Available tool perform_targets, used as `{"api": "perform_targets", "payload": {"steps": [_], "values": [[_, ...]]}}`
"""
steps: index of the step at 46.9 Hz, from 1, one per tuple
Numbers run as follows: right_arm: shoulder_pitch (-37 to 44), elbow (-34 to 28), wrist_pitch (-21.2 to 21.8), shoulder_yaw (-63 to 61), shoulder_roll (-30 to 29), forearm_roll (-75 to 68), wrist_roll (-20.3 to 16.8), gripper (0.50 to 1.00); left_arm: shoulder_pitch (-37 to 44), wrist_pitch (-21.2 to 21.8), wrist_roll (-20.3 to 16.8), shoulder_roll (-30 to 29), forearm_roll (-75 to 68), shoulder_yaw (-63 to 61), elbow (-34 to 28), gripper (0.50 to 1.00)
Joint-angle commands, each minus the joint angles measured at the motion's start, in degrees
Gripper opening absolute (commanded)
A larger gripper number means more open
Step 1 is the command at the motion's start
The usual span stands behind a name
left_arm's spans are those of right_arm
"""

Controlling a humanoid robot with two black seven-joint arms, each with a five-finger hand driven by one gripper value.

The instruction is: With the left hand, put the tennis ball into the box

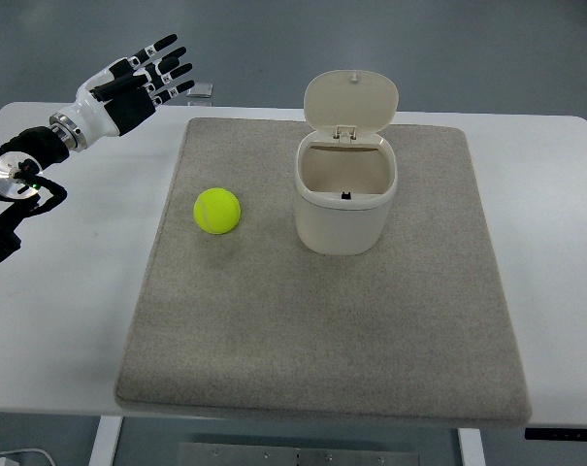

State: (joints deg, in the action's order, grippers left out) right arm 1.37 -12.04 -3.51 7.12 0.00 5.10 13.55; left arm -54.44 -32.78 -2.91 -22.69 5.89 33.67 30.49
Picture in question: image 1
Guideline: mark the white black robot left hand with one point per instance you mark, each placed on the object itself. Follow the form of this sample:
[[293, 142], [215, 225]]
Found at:
[[123, 95]]

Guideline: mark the yellow tennis ball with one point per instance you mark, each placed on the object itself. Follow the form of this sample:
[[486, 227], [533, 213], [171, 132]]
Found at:
[[217, 211]]

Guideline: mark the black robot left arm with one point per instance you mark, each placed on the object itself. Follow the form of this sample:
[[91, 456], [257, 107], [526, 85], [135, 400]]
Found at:
[[22, 183]]

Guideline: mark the cream lidded bin box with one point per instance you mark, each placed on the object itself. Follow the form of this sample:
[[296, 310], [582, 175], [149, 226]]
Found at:
[[345, 172]]

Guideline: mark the small clear acrylic block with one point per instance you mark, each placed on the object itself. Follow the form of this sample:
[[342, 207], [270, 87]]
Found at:
[[200, 90]]

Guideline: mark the beige fabric mat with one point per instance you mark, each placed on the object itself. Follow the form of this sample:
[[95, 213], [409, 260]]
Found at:
[[253, 323]]

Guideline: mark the white left table leg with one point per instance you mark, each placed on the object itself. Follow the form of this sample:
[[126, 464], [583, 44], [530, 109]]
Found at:
[[105, 442]]

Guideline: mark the white table leg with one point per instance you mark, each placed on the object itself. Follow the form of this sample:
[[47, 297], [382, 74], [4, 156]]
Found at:
[[105, 442], [471, 447]]

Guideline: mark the white device on floor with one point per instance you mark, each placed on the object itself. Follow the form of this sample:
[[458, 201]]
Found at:
[[11, 457]]

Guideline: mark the white right table leg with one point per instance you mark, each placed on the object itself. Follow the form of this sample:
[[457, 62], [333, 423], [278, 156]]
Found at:
[[471, 447]]

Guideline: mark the black desk control panel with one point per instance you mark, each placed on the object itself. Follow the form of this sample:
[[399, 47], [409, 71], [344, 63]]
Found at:
[[556, 434]]

